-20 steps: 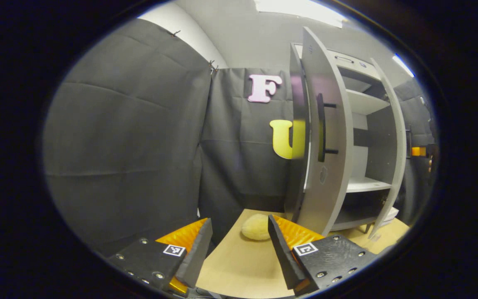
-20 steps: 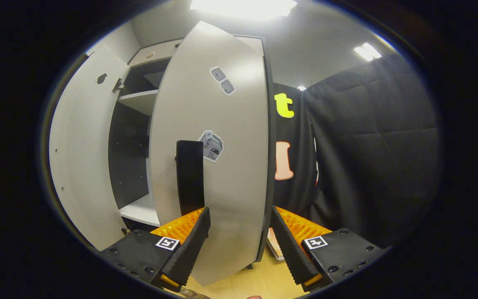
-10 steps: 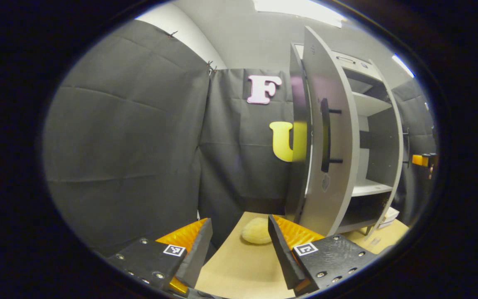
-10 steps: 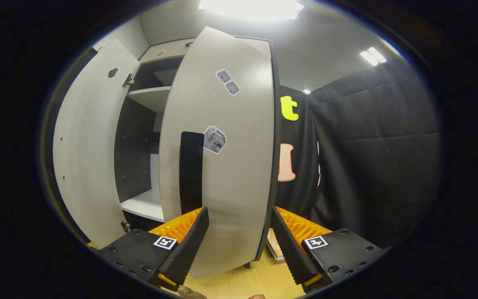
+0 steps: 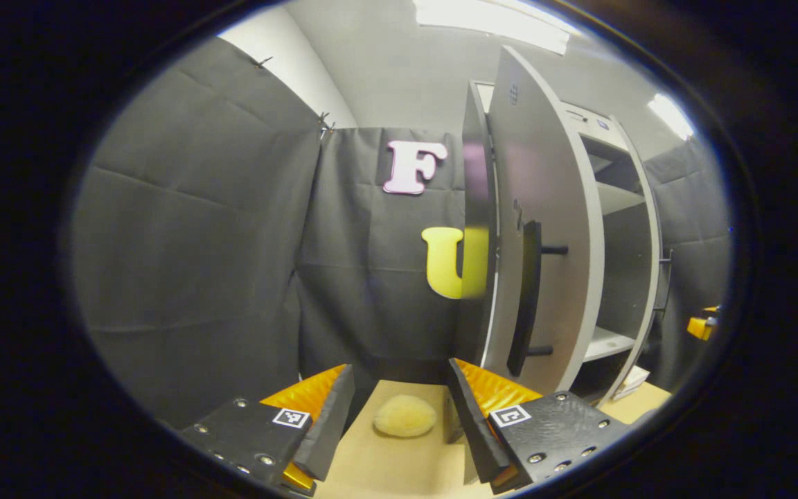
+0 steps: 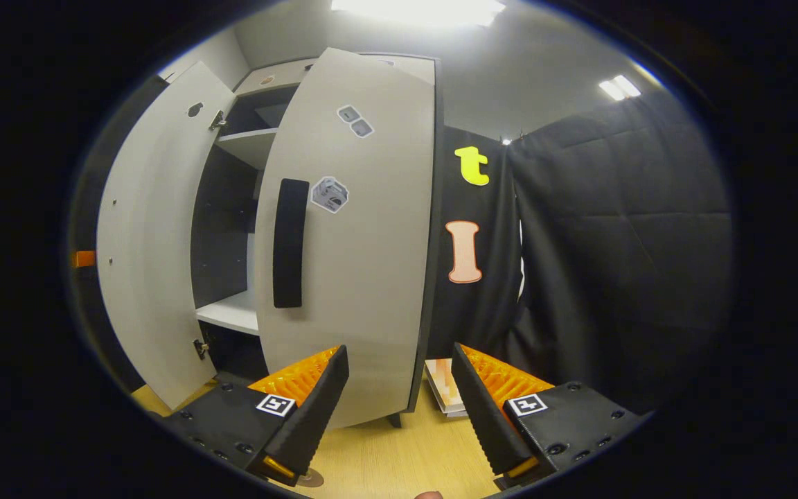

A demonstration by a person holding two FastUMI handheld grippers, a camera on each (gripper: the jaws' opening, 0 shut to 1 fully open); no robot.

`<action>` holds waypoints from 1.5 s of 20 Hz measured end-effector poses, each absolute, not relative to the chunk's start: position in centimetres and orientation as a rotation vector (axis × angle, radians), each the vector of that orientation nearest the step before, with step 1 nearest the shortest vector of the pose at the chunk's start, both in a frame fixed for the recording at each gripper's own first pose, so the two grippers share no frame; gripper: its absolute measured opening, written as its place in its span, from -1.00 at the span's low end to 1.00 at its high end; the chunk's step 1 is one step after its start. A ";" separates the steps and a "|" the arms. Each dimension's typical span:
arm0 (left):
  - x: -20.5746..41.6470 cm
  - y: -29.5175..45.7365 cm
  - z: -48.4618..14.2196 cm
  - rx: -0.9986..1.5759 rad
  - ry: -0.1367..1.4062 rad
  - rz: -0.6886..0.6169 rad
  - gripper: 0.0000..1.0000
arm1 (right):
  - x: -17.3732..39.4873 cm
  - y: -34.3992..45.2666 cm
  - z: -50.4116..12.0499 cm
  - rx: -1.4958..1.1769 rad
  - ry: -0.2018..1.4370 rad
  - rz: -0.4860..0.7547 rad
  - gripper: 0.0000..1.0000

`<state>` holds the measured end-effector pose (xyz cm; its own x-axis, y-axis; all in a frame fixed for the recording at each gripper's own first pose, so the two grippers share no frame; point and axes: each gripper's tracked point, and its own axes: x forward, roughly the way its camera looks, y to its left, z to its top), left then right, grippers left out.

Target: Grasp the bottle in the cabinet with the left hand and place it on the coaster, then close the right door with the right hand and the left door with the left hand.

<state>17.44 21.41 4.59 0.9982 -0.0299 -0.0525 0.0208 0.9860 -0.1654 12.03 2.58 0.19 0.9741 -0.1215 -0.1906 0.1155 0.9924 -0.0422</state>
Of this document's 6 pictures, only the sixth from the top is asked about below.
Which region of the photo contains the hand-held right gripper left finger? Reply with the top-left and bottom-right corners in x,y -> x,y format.
163,344 -> 350,487

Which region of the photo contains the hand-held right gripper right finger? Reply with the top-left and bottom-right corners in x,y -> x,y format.
451,343 -> 649,489

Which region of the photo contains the grey cabinet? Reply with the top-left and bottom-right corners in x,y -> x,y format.
190,54 -> 445,428

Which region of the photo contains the white orange cover book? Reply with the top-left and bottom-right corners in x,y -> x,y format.
425,358 -> 466,414

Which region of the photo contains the small ceiling light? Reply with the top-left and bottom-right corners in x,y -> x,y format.
598,74 -> 642,101

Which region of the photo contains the large ceiling light panel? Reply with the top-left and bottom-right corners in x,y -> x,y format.
330,0 -> 507,28

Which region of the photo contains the black cabinet door handle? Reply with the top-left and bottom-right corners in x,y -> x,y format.
273,178 -> 310,309

